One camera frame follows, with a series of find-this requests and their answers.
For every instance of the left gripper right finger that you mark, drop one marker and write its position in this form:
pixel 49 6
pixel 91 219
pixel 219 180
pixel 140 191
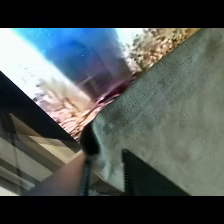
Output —
pixel 143 181

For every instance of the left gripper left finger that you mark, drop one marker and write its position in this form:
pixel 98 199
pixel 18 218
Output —
pixel 89 141

